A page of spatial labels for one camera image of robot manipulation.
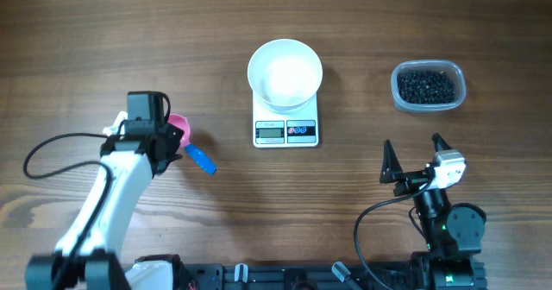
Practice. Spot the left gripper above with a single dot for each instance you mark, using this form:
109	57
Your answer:
175	135

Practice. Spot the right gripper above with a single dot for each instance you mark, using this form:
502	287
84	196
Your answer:
392	172

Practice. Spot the pink scoop blue handle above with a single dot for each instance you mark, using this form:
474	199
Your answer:
198	155

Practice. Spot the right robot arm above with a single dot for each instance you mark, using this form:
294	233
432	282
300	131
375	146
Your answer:
453	233

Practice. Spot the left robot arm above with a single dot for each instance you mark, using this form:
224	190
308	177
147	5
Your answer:
91	248

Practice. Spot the white digital kitchen scale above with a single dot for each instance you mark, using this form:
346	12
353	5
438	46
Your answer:
295	128

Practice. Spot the white bowl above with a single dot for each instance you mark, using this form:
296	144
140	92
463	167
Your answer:
284	74

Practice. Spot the black beans pile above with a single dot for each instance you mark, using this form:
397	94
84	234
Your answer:
426	87

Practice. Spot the clear plastic container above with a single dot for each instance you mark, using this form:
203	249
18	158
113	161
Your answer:
449	67

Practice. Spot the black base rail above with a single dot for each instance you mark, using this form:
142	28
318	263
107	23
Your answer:
302	277

